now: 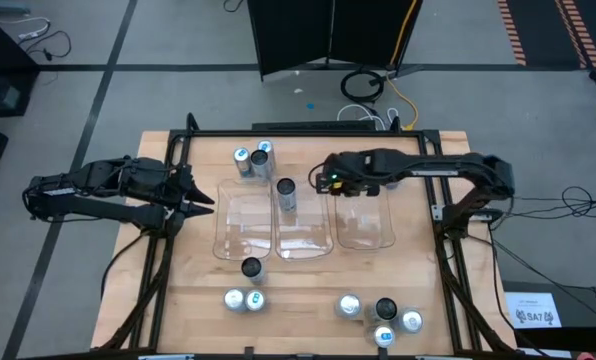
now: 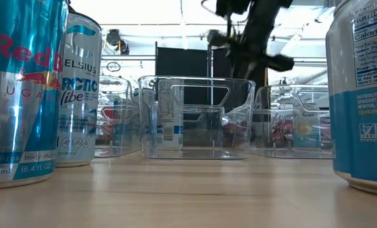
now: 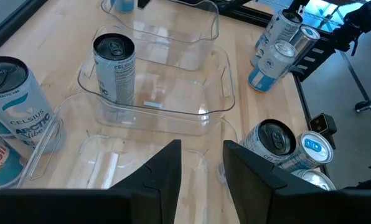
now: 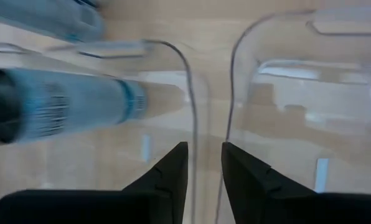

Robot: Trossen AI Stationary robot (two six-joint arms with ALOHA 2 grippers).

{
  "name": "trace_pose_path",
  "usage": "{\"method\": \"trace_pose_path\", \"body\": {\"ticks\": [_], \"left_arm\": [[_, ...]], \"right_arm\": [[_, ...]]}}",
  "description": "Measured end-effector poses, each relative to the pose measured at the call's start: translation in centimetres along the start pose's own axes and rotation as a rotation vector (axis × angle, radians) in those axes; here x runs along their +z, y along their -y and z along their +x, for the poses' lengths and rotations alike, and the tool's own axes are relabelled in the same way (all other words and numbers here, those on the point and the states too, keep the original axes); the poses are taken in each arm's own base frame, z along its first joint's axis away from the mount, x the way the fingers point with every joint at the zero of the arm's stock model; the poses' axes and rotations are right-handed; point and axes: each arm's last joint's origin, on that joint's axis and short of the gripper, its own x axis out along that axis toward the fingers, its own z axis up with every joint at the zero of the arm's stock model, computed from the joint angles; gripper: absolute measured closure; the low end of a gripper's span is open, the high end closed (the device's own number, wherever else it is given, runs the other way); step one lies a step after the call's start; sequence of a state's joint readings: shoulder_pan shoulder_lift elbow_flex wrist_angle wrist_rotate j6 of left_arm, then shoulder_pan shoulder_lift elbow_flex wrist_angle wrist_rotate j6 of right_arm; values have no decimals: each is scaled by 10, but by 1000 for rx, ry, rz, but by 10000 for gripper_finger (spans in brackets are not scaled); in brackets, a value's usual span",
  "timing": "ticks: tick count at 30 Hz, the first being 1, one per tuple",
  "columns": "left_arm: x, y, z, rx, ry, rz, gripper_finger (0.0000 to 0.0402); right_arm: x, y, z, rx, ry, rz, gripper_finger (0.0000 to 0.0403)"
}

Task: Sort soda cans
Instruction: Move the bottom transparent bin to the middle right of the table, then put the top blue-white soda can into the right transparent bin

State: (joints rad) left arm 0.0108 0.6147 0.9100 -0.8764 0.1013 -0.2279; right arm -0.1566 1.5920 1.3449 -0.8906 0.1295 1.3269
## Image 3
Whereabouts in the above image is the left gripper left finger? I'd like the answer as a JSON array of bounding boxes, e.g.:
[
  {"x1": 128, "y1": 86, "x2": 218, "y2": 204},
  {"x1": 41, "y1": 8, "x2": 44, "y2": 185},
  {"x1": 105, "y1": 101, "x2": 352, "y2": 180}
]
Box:
[{"x1": 0, "y1": 139, "x2": 182, "y2": 224}]

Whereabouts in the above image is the Celsius Arctic Vibe can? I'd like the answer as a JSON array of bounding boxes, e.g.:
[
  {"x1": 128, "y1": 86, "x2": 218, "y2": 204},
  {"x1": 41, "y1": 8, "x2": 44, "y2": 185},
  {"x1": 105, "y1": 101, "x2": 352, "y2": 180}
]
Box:
[
  {"x1": 0, "y1": 55, "x2": 57, "y2": 147},
  {"x1": 93, "y1": 33, "x2": 136, "y2": 106},
  {"x1": 240, "y1": 119, "x2": 297, "y2": 166},
  {"x1": 250, "y1": 8, "x2": 304, "y2": 68}
]

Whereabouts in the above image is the small black depth camera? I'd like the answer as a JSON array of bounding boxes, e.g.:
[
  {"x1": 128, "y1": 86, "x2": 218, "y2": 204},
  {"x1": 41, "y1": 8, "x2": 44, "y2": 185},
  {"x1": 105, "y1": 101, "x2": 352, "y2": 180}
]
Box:
[{"x1": 309, "y1": 113, "x2": 338, "y2": 150}]

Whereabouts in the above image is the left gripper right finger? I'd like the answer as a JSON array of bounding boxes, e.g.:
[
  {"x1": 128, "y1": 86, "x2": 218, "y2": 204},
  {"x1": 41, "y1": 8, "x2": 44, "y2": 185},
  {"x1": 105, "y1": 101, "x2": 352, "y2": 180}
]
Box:
[{"x1": 222, "y1": 140, "x2": 371, "y2": 224}]

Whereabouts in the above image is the clear plastic bin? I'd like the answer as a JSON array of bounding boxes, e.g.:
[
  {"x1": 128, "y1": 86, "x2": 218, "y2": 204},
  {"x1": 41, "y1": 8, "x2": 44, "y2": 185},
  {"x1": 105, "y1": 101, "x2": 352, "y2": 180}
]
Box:
[
  {"x1": 100, "y1": 0, "x2": 220, "y2": 71},
  {"x1": 17, "y1": 91, "x2": 239, "y2": 224},
  {"x1": 77, "y1": 24, "x2": 236, "y2": 136}
]

